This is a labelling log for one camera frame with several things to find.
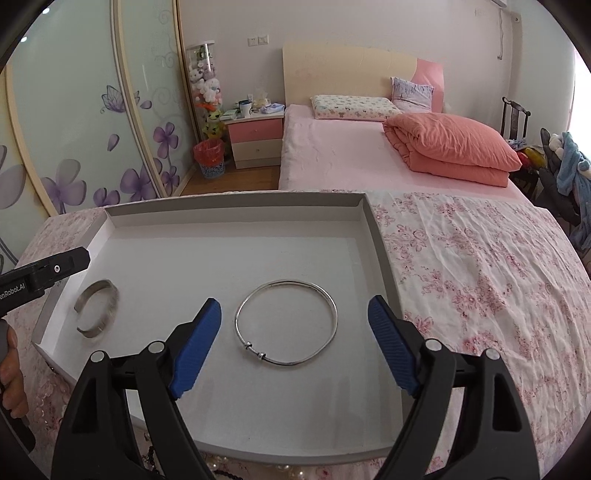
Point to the person's left hand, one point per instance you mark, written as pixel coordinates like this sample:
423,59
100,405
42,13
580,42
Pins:
14,374

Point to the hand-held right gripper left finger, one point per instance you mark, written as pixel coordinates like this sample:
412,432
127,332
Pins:
194,355

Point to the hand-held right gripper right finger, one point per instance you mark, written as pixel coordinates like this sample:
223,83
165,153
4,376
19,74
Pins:
392,346

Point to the dark wooden chair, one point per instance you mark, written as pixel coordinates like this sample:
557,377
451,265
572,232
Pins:
515,120

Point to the white air conditioner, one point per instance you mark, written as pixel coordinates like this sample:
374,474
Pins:
498,3

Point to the white shallow cardboard tray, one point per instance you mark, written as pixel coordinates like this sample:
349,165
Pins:
207,258

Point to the cartoon print pillow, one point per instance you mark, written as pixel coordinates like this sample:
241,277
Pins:
351,107

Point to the cream and pink headboard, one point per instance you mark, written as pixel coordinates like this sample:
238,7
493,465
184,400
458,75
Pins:
341,69

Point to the folded salmon quilt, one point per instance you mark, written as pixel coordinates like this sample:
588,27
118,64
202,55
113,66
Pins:
448,143

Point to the floral glass sliding wardrobe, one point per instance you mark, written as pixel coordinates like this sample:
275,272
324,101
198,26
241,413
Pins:
69,138

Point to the purple floral cushion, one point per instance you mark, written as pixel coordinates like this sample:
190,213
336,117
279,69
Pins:
411,94

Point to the pink and cream nightstand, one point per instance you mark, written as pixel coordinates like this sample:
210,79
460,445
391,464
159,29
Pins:
254,143

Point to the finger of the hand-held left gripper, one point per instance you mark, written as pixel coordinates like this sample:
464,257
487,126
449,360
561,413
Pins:
60,266

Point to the clear tube of plush toys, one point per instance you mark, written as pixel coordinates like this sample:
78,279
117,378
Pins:
205,78

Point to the blue clothes pile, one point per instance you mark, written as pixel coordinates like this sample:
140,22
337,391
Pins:
570,161

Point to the pink bed mattress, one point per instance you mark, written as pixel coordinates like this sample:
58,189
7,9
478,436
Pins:
332,152

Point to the light blue cloth item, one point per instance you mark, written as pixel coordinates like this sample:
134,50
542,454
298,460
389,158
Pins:
272,109

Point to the blue bin with red bag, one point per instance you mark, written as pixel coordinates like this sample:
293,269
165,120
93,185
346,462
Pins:
210,159

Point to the white mug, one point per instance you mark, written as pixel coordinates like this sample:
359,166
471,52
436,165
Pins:
245,108

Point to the white wall socket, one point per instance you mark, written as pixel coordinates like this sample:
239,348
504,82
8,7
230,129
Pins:
257,40

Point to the floral pink bedspread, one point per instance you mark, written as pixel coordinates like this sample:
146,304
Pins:
461,277

